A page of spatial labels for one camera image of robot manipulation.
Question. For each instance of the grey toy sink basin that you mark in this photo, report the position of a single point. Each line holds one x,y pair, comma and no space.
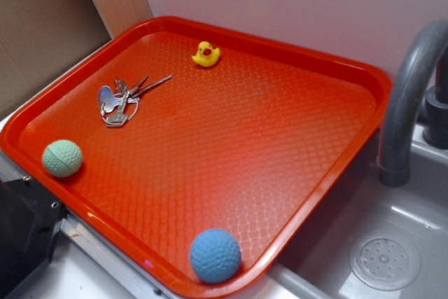
366,240

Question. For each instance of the blue dimpled ball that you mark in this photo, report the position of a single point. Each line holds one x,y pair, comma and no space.
215,256

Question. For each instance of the dark grey faucet knob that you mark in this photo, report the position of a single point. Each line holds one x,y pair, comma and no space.
435,133

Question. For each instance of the brown cardboard panel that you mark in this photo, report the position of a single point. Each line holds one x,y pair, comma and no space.
40,40

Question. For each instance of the grey toy faucet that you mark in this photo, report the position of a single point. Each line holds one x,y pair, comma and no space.
415,76

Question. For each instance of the yellow rubber duck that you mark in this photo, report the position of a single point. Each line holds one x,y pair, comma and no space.
206,56

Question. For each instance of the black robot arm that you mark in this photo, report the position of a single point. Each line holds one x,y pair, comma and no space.
30,222

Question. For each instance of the green dimpled ball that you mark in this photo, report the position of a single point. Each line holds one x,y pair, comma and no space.
62,158

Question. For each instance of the silver key bunch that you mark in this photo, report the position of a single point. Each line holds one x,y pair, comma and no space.
121,103

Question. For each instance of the red plastic tray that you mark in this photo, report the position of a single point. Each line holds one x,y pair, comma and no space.
250,145

